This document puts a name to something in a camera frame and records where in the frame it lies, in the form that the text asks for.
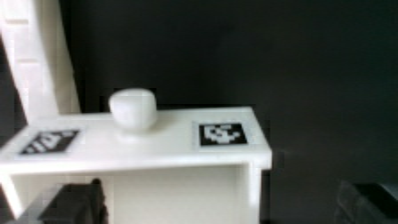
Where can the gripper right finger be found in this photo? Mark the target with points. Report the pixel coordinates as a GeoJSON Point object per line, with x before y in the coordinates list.
{"type": "Point", "coordinates": [366, 203]}

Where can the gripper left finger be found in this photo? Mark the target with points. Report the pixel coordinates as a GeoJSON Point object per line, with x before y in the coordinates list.
{"type": "Point", "coordinates": [76, 206]}

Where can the white drawer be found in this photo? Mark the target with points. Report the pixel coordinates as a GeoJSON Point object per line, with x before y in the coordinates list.
{"type": "Point", "coordinates": [177, 159]}

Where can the white drawer cabinet box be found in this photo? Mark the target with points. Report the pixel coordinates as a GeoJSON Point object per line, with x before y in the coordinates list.
{"type": "Point", "coordinates": [37, 57]}

